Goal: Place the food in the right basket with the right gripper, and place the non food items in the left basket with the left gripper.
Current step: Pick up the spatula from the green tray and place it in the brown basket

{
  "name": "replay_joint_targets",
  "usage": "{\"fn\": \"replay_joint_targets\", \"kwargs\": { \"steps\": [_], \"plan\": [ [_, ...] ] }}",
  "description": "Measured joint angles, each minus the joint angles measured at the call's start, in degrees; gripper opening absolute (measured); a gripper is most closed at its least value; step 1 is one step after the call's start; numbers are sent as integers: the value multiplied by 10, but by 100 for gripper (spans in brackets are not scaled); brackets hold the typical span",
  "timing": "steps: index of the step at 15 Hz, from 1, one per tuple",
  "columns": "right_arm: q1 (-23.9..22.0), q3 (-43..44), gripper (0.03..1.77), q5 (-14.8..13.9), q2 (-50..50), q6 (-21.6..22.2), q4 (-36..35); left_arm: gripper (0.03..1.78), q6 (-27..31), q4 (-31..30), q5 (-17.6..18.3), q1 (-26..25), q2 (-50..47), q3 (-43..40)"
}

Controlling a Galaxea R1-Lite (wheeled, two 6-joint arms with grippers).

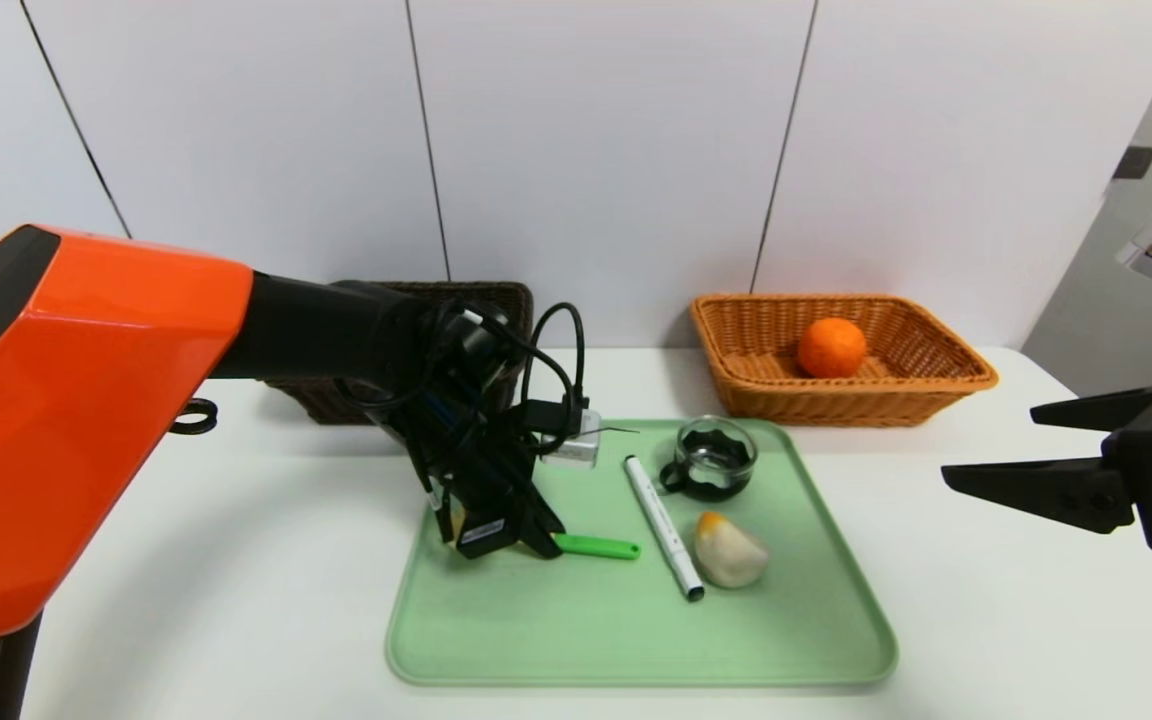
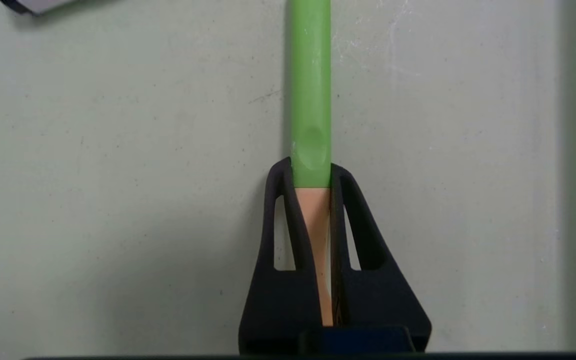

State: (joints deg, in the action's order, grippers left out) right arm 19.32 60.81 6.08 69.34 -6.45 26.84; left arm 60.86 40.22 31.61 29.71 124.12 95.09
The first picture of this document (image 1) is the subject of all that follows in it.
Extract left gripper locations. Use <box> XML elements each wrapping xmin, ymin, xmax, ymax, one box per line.
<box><xmin>434</xmin><ymin>452</ymin><xmax>567</xmax><ymax>560</ymax></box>

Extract green plastic tray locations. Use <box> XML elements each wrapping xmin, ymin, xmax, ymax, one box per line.
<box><xmin>386</xmin><ymin>418</ymin><xmax>899</xmax><ymax>688</ymax></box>

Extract orange wicker basket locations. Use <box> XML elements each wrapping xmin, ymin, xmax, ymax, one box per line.
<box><xmin>689</xmin><ymin>293</ymin><xmax>999</xmax><ymax>429</ymax></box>

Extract yellow spork green handle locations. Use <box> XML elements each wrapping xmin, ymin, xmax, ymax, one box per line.
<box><xmin>439</xmin><ymin>495</ymin><xmax>642</xmax><ymax>561</ymax></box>

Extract orange fruit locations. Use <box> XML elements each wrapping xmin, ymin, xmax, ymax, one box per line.
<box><xmin>797</xmin><ymin>317</ymin><xmax>868</xmax><ymax>380</ymax></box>

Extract dark brown wicker basket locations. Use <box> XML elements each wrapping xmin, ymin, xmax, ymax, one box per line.
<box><xmin>266</xmin><ymin>281</ymin><xmax>535</xmax><ymax>426</ymax></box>

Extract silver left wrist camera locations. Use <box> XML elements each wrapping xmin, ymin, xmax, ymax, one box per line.
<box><xmin>539</xmin><ymin>408</ymin><xmax>603</xmax><ymax>471</ymax></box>

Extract white marker pen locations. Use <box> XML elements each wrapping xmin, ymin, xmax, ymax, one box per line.
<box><xmin>623</xmin><ymin>455</ymin><xmax>706</xmax><ymax>603</ymax></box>

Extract glass cup black holder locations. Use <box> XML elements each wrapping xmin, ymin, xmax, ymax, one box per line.
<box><xmin>658</xmin><ymin>416</ymin><xmax>758</xmax><ymax>502</ymax></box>

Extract white orange peach bun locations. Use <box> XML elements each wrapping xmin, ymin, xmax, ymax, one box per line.
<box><xmin>693</xmin><ymin>511</ymin><xmax>770</xmax><ymax>590</ymax></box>

